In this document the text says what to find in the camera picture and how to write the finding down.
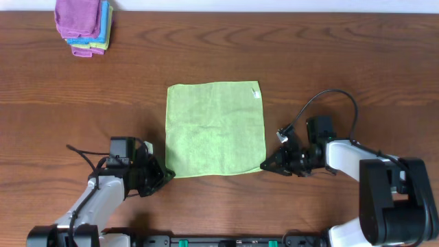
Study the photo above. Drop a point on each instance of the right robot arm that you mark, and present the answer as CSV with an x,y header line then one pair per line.
x,y
396,203

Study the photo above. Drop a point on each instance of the purple folded cloth top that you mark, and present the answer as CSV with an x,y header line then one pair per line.
x,y
78,18

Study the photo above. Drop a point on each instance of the purple folded cloth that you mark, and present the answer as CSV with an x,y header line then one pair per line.
x,y
86,53
78,18

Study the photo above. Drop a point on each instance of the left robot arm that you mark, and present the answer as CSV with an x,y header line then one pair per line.
x,y
84,224

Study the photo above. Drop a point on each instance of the light green folded cloth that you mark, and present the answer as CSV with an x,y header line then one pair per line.
x,y
106,42

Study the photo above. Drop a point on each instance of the purple folded cloth bottom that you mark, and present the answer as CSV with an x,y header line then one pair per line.
x,y
86,53

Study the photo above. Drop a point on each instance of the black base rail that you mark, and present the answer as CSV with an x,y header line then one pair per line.
x,y
219,241

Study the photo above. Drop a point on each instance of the green microfiber cloth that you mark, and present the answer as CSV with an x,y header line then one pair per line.
x,y
214,129

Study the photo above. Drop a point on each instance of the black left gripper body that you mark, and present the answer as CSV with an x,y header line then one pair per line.
x,y
151,176

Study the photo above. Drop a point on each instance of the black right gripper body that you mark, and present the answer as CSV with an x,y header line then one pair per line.
x,y
298,160

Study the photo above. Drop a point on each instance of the blue folded cloth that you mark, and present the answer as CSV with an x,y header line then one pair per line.
x,y
101,28

